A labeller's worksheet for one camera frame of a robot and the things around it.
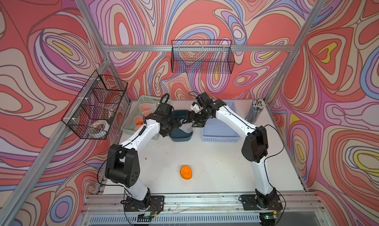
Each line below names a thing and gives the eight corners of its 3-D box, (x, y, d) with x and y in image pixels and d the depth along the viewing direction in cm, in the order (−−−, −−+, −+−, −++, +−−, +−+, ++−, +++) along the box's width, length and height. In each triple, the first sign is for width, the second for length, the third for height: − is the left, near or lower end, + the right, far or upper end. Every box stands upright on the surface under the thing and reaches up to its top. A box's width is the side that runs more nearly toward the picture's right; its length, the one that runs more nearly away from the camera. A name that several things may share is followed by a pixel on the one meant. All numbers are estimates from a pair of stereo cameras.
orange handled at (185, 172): (180, 180, 82) (179, 177, 79) (180, 168, 86) (180, 166, 83) (191, 180, 82) (191, 177, 79) (191, 168, 87) (191, 166, 83)
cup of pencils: (246, 124, 106) (254, 108, 92) (243, 115, 111) (251, 98, 98) (258, 124, 106) (268, 108, 92) (255, 115, 111) (263, 98, 98)
